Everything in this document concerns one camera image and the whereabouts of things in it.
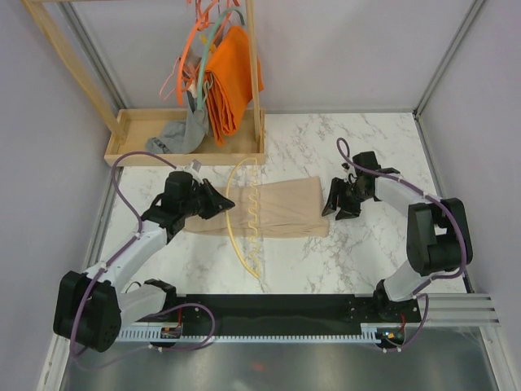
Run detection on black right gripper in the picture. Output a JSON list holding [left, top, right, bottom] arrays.
[[322, 177, 371, 221]]

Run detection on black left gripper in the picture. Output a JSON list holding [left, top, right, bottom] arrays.
[[181, 179, 234, 220]]

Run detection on beige trousers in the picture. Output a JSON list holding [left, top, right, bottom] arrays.
[[183, 175, 329, 239]]

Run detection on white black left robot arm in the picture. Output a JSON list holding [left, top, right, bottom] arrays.
[[53, 171, 235, 353]]

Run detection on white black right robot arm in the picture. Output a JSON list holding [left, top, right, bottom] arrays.
[[322, 152, 473, 322]]

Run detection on pink thin hanger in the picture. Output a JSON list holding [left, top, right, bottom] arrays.
[[159, 57, 181, 102]]

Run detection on orange plastic hanger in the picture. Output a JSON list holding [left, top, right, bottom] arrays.
[[174, 1, 221, 106]]

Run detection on teal plastic hanger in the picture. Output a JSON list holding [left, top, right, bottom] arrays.
[[196, 6, 245, 110]]

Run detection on grey garment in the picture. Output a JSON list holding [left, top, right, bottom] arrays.
[[145, 90, 212, 155]]

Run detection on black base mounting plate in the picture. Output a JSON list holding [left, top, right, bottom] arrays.
[[129, 292, 420, 337]]

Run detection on wooden clothes rack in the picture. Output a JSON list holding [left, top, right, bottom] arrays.
[[22, 1, 265, 167]]

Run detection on orange cloth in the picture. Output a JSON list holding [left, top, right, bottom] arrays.
[[204, 26, 253, 147]]

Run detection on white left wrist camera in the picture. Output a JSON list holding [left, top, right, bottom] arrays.
[[176, 160, 203, 182]]

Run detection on grey slotted cable duct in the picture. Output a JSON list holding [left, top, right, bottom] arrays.
[[116, 323, 381, 344]]

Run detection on aluminium frame rail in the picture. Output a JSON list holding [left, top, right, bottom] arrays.
[[425, 293, 500, 327]]

